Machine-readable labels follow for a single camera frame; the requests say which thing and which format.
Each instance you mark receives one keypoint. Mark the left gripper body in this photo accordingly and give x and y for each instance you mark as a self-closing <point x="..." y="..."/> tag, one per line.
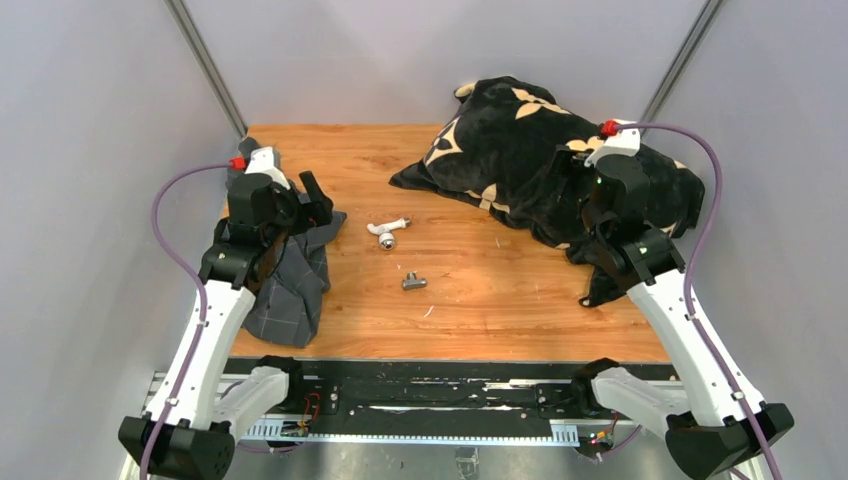
<point x="290" y="215"/>

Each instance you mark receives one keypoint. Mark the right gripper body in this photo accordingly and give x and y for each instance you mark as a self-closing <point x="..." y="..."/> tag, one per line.
<point x="590" y="211"/>

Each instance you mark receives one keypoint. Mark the white plastic water faucet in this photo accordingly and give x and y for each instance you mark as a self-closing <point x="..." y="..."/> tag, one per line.
<point x="384" y="232"/>

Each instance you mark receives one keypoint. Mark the metal tee pipe fitting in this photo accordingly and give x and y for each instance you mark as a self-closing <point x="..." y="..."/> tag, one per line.
<point x="412" y="282"/>

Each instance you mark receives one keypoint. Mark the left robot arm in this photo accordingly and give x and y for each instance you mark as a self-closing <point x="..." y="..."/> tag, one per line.
<point x="212" y="344"/>

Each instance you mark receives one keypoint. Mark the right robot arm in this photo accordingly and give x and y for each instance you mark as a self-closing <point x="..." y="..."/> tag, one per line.
<point x="689" y="358"/>

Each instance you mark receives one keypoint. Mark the grey checked cloth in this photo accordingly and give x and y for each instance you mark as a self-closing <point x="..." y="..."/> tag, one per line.
<point x="278" y="277"/>

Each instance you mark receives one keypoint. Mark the black floral plush blanket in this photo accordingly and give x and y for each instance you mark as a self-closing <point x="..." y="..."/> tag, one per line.
<point x="511" y="150"/>

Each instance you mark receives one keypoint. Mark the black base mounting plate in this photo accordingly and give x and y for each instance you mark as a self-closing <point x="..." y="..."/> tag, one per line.
<point x="438" y="402"/>

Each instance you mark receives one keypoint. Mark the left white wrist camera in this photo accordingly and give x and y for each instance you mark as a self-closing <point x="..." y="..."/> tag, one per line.
<point x="267" y="160"/>

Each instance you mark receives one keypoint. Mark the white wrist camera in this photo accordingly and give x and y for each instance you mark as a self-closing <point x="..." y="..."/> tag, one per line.
<point x="618" y="137"/>
<point x="267" y="160"/>

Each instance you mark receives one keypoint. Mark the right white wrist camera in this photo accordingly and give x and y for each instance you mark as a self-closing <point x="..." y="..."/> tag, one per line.
<point x="618" y="137"/>

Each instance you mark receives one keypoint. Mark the right aluminium frame post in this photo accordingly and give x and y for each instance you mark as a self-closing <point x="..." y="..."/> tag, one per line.
<point x="696" y="33"/>

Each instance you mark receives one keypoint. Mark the aluminium frame post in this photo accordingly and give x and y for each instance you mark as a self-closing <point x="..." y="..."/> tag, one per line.
<point x="696" y="33"/>
<point x="195" y="42"/>

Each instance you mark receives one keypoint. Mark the left aluminium frame post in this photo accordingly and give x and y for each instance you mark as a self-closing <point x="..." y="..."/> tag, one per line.
<point x="195" y="42"/>

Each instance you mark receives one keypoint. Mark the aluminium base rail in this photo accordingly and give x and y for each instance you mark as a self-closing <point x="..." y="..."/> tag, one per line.
<point x="707" y="421"/>

